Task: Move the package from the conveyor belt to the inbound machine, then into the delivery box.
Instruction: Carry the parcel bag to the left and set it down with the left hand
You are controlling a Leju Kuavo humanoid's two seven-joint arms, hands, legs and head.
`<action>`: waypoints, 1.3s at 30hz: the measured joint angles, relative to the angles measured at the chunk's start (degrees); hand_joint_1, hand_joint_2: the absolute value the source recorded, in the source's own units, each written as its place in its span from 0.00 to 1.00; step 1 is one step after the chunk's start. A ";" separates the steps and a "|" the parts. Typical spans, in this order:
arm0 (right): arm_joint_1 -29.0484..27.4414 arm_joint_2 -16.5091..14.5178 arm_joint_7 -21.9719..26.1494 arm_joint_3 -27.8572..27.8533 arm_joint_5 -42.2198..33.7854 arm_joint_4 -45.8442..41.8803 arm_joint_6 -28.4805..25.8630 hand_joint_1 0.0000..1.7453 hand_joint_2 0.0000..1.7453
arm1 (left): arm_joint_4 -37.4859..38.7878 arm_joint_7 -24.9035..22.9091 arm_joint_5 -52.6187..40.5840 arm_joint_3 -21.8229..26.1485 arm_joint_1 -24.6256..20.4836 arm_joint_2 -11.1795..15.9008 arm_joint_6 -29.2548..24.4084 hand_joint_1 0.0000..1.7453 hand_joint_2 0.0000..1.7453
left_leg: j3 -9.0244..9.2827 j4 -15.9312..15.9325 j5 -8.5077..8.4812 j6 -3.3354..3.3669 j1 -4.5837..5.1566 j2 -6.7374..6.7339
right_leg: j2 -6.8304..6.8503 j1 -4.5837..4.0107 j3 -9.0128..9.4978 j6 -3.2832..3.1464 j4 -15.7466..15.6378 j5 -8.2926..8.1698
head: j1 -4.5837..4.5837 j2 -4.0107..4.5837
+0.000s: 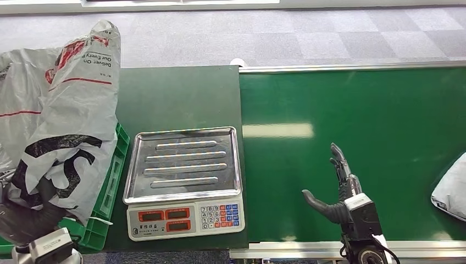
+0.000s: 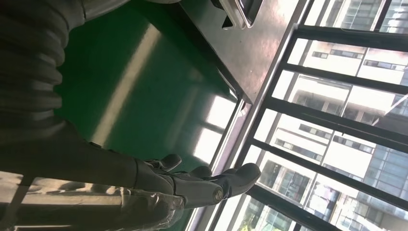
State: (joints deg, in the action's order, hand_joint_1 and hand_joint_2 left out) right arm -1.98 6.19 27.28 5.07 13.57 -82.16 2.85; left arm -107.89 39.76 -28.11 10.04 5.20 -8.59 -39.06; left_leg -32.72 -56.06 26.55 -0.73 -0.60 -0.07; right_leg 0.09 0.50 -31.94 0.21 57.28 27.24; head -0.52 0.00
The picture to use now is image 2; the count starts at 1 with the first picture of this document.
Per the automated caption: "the dark window frame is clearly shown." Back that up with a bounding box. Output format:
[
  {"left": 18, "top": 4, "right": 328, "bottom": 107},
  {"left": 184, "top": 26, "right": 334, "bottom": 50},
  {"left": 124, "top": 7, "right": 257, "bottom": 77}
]
[{"left": 220, "top": 0, "right": 408, "bottom": 231}]

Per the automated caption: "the white electronic scale steel tray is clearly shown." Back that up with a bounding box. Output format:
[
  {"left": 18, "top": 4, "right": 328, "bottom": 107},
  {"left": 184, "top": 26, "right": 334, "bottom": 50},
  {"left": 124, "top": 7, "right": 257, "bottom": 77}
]
[{"left": 210, "top": 0, "right": 265, "bottom": 31}]

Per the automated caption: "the green conveyor belt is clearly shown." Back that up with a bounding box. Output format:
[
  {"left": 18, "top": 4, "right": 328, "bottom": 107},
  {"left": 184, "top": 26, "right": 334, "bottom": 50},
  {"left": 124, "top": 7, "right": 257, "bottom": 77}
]
[{"left": 54, "top": 0, "right": 240, "bottom": 179}]

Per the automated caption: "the aluminium conveyor rail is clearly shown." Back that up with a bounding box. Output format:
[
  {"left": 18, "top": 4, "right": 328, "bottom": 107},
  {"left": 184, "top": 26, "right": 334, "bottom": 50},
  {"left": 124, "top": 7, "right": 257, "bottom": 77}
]
[{"left": 185, "top": 95, "right": 255, "bottom": 231}]

